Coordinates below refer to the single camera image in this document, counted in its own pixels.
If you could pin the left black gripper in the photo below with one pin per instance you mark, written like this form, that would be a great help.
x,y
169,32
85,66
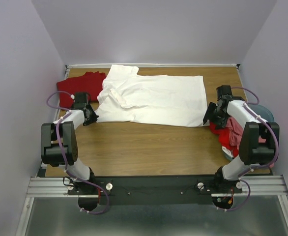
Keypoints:
x,y
94,116

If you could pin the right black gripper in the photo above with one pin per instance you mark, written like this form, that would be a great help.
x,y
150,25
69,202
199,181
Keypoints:
x,y
209,113

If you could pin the white t shirt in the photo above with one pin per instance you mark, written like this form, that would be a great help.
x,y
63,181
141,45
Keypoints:
x,y
158,99

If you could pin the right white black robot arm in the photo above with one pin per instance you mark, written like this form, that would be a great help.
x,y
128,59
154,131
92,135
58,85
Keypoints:
x,y
259,145

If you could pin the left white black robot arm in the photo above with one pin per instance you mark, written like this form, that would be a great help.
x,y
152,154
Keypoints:
x,y
59,146

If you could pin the folded dark red t shirt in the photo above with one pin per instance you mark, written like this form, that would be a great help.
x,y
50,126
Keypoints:
x,y
90,82

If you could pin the pink t shirt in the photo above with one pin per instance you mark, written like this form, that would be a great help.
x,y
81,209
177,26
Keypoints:
x,y
236,132

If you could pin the teal laundry basket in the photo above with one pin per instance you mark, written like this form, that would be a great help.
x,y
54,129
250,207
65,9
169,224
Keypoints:
x,y
263,112

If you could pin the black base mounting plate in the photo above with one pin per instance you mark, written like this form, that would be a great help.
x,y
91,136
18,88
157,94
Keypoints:
x,y
155,190

